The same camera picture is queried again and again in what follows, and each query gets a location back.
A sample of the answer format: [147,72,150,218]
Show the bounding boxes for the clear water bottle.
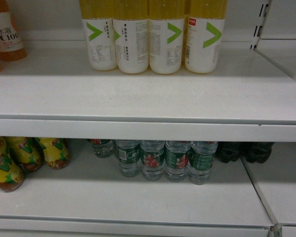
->
[165,141,191,182]

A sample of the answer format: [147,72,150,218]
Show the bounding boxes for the middle rear water bottle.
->
[140,140,165,181]

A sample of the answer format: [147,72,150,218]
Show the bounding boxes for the barcode side water bottle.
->
[115,140,140,178]

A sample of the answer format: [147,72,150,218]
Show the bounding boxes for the far left water bottle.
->
[91,139,113,158]

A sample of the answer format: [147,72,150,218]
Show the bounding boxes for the right rear water bottle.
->
[187,141,218,185]

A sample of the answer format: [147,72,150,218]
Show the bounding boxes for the white metal shelf board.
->
[0,150,296,237]

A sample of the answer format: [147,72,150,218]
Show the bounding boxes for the white upper shelf board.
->
[0,40,296,142]

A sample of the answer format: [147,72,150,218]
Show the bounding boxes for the yellow vitamin drink bottle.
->
[148,0,185,75]
[185,0,227,74]
[79,0,117,71]
[113,0,148,74]

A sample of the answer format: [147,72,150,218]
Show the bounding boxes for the white slotted shelf upright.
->
[250,0,271,50]

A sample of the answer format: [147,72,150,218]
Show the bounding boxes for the left cola bottle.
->
[215,141,245,163]

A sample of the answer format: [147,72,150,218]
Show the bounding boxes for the cola bottle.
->
[215,141,245,163]
[241,142,275,163]

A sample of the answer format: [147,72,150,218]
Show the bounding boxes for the right cola bottle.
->
[241,142,275,163]

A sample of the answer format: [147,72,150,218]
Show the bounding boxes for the yellow lemon tea bottle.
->
[5,136,42,173]

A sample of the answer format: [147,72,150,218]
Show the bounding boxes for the left edge lemon tea bottle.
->
[0,137,24,193]

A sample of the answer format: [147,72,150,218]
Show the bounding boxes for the orange C100 drink bottle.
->
[0,0,27,61]

